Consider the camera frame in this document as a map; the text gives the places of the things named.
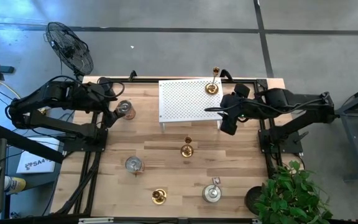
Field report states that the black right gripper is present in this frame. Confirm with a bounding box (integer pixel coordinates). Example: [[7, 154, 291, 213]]
[[204, 82, 252, 136]]

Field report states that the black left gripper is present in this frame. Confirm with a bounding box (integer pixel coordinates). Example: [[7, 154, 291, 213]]
[[99, 77, 127, 128]]

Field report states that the orange-labelled candle tin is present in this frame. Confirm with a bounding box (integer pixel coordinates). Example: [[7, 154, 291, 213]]
[[124, 155, 145, 178], [116, 99, 137, 121]]

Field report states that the brass candlestick holder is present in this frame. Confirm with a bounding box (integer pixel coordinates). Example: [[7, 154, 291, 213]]
[[151, 188, 168, 205], [204, 66, 221, 95], [180, 136, 195, 159]]

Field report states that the silver candle tin with tag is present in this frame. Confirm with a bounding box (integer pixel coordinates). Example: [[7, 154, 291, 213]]
[[201, 176, 223, 203]]

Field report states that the white perforated metal shelf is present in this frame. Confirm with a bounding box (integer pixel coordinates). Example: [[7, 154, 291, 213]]
[[158, 77, 227, 133]]

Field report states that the black floor fan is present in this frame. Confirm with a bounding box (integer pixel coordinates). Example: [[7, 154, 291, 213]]
[[44, 21, 95, 82]]

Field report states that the white paper sheet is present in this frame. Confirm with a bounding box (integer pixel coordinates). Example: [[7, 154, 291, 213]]
[[16, 136, 61, 174]]

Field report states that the black plant pot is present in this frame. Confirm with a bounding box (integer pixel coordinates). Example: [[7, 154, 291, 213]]
[[244, 185, 265, 215]]

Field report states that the silver aluminium extrusion bar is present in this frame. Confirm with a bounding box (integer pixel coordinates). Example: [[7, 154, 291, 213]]
[[78, 217, 115, 224]]

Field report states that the green leafy plant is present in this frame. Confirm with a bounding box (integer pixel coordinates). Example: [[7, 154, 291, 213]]
[[253, 160, 334, 224]]

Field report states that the yellow and white spray can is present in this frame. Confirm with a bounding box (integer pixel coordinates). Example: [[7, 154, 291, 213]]
[[4, 175, 27, 195]]

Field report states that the dark metal cart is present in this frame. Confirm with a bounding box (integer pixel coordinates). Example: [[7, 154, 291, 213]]
[[334, 79, 358, 183]]

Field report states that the black metal table frame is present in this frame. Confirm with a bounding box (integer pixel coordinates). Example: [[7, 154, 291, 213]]
[[54, 77, 284, 218]]

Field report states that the black diagonal frame brace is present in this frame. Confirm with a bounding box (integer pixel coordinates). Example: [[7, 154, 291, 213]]
[[0, 123, 65, 165]]

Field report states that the yellow cable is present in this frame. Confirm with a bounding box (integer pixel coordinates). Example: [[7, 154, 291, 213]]
[[0, 80, 23, 100]]

